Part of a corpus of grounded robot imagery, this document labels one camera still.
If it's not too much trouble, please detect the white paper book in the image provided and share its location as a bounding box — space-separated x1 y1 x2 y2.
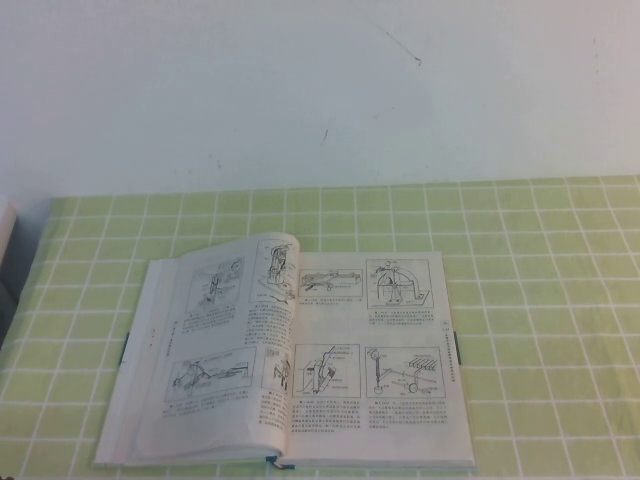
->
92 232 479 474

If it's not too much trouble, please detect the green checked tablecloth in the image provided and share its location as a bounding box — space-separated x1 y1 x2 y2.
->
0 174 640 480

